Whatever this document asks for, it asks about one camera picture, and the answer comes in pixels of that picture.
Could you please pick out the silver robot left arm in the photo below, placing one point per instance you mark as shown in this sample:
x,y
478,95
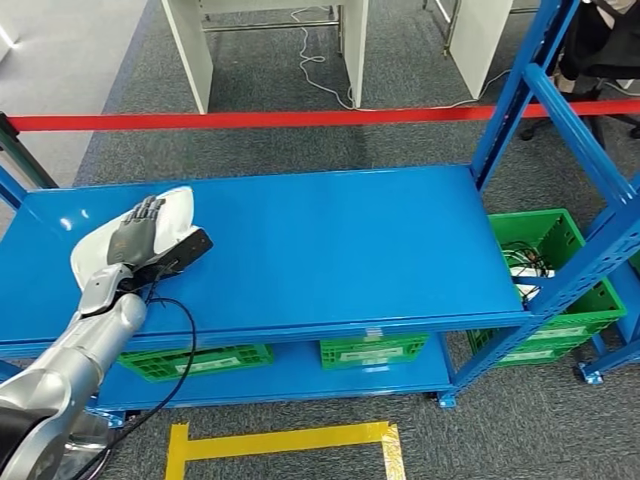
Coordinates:
x,y
75,358

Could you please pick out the person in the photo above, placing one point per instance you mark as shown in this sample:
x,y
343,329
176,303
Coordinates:
x,y
600,40

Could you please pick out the green plastic crate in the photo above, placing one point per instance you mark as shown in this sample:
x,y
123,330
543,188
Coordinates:
x,y
145,364
335,354
600,318
560,354

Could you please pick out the white desk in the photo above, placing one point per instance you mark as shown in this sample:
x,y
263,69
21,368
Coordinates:
x,y
187,53
480,40

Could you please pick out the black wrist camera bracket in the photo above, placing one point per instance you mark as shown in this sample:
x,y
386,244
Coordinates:
x,y
190,248

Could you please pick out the black office chair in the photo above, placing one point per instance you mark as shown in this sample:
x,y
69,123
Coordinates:
x,y
598,122

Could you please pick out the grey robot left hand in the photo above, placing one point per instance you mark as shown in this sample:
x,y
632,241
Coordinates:
x,y
132,238

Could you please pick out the white power strip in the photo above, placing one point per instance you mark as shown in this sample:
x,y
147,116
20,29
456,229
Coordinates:
x,y
530,272

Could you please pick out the blue metal shelf rack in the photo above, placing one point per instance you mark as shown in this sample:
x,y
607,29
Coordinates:
x,y
631,311
324,245

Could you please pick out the red barrier belt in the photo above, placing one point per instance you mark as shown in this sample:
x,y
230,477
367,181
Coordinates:
x,y
250,120

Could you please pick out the black stanchion post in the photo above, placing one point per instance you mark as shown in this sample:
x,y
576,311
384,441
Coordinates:
x,y
25,156

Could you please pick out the white curved plastic part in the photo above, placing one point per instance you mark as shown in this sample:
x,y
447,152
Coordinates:
x,y
175,208

